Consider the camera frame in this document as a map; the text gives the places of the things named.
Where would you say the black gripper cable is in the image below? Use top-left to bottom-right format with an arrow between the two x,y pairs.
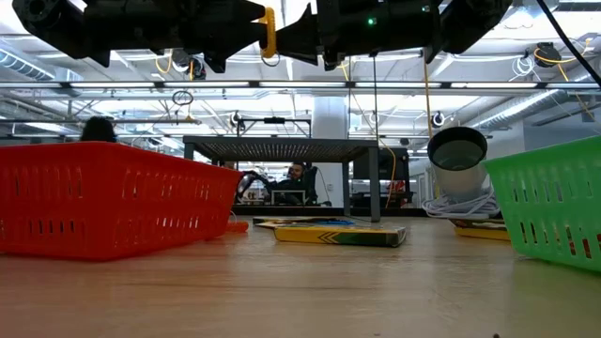
534,0 -> 601,88

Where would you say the long ceiling light strip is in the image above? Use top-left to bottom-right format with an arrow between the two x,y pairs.
0,80 -> 601,90

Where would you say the red plastic slotted basket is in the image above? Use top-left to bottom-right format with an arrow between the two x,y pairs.
0,141 -> 243,262

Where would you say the grey perforated metal riser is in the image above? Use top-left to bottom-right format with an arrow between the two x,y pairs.
182,135 -> 381,223

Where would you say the white coiled lamp cable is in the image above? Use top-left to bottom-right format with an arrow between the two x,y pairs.
421,190 -> 502,221

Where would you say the white round camera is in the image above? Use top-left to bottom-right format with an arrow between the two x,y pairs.
426,126 -> 490,203

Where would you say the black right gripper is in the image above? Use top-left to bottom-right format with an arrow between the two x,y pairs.
275,0 -> 443,72

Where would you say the silver ventilation duct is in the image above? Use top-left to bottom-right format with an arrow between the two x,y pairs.
469,55 -> 601,132

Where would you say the black cabinet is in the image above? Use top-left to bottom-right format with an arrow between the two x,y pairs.
351,147 -> 412,207

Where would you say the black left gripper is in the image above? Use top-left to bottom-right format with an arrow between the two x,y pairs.
86,0 -> 267,74

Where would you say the green plastic slotted basket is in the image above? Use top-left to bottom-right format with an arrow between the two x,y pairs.
482,135 -> 601,273

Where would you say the yellow snack packet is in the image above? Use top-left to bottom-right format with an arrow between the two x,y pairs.
451,218 -> 512,242
272,224 -> 408,249
253,216 -> 358,230

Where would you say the yellow rubber band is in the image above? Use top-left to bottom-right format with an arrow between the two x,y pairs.
258,6 -> 279,60

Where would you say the person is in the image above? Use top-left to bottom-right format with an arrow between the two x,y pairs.
237,161 -> 320,207
79,115 -> 118,144

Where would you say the black aluminium table frame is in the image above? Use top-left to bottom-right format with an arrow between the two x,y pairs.
232,205 -> 428,218

